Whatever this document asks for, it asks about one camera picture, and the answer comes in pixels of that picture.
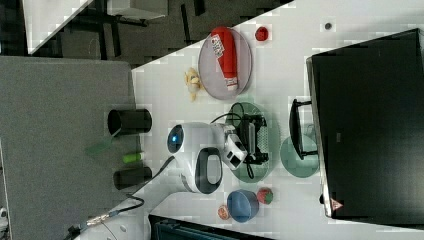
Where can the red strawberry toy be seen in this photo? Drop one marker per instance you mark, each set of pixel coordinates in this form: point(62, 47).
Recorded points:
point(265, 195)

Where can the purple round plate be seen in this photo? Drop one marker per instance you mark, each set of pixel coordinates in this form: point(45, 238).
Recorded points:
point(211, 74)

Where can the black pot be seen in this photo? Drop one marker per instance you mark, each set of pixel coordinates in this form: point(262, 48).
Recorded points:
point(129, 122)

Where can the black cup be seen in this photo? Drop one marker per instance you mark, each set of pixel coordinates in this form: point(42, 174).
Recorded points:
point(131, 177)

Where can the green spatula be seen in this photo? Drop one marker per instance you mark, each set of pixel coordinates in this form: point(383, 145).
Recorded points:
point(101, 146)

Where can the blue bowl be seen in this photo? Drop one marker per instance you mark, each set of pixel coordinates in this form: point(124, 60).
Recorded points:
point(242, 205)

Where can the peeled banana toy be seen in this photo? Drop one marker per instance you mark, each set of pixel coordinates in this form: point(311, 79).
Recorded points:
point(193, 83)

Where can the teal green plate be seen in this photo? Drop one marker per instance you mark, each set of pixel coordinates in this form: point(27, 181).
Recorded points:
point(296, 166)

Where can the red ketchup bottle toy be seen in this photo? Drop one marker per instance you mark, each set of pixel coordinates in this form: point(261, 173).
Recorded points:
point(224, 49)

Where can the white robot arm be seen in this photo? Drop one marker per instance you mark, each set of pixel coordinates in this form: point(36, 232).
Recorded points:
point(198, 153)

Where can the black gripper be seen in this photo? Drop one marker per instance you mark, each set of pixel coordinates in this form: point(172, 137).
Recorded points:
point(248, 130)

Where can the small red tomato toy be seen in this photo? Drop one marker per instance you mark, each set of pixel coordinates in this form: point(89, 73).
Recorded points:
point(262, 34)

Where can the green plastic strainer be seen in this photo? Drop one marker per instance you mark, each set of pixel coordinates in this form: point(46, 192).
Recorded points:
point(268, 142)

